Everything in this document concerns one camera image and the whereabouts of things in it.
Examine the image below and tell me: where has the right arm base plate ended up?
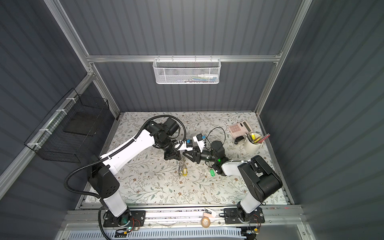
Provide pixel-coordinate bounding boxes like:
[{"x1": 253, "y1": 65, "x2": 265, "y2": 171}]
[{"x1": 221, "y1": 208, "x2": 265, "y2": 225}]

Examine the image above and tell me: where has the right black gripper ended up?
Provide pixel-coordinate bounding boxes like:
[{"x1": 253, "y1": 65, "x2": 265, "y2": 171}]
[{"x1": 183, "y1": 146, "x2": 218, "y2": 166}]

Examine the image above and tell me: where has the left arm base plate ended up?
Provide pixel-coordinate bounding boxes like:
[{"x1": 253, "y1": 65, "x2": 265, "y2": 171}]
[{"x1": 102, "y1": 211, "x2": 147, "y2": 228}]

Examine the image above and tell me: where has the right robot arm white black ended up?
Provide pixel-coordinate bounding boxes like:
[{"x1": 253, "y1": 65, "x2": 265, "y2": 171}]
[{"x1": 183, "y1": 141, "x2": 283, "y2": 216}]

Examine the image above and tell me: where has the white cable duct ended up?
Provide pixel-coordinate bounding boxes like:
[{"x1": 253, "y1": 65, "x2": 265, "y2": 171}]
[{"x1": 67, "y1": 227, "x2": 245, "y2": 240}]

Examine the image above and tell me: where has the pink calculator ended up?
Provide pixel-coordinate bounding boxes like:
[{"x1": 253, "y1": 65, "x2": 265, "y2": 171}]
[{"x1": 229, "y1": 121, "x2": 253, "y2": 139}]

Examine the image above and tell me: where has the floral table mat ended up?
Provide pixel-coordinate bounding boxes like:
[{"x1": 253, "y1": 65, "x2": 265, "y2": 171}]
[{"x1": 85, "y1": 111, "x2": 284, "y2": 206}]

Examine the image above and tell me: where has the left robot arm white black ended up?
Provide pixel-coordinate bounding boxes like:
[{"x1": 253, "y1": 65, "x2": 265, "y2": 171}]
[{"x1": 88, "y1": 115, "x2": 186, "y2": 218}]

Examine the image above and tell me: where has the keyring bunch with grey strap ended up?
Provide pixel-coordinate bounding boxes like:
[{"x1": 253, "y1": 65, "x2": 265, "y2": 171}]
[{"x1": 178, "y1": 159, "x2": 188, "y2": 179}]

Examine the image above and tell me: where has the key with green tag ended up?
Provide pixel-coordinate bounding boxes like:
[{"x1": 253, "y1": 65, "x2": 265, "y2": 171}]
[{"x1": 210, "y1": 167, "x2": 216, "y2": 177}]

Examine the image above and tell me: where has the white wire mesh basket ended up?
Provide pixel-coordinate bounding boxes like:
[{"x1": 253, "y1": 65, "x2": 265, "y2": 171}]
[{"x1": 153, "y1": 59, "x2": 222, "y2": 85}]

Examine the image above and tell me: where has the black wire basket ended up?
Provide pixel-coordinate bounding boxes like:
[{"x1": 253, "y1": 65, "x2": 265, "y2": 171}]
[{"x1": 25, "y1": 94, "x2": 113, "y2": 164}]

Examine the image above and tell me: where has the pink pen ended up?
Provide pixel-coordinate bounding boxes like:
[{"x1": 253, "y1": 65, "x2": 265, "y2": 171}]
[{"x1": 257, "y1": 134, "x2": 270, "y2": 144}]

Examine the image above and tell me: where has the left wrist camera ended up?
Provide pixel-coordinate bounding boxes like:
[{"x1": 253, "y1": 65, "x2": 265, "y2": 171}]
[{"x1": 179, "y1": 139, "x2": 193, "y2": 151}]

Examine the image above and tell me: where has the black corrugated cable left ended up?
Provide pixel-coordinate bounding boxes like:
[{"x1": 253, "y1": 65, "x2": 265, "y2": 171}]
[{"x1": 63, "y1": 114, "x2": 187, "y2": 240}]

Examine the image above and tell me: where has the white pen cup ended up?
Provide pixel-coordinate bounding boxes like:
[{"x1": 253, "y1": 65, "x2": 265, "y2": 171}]
[{"x1": 243, "y1": 133, "x2": 262, "y2": 154}]

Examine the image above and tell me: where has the tape roll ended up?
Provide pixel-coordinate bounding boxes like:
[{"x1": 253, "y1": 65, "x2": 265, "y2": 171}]
[{"x1": 201, "y1": 216, "x2": 211, "y2": 229}]

